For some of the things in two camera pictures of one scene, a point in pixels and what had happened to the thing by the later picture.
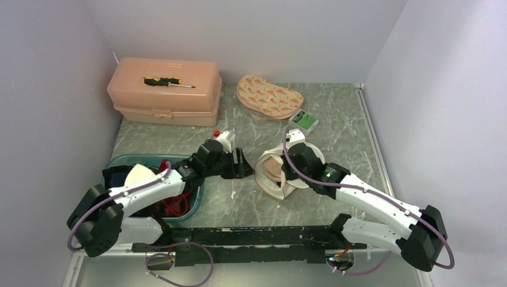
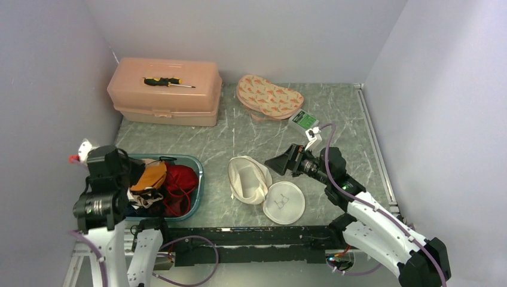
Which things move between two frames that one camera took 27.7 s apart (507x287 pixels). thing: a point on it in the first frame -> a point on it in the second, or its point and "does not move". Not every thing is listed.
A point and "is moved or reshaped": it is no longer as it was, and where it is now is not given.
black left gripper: (243, 168) -> (137, 166)
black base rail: (201, 246) does not move
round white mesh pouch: (277, 188) is moved or reshaped
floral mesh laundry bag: (264, 100) does not move
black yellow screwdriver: (169, 81) does not move
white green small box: (303, 121) does not move
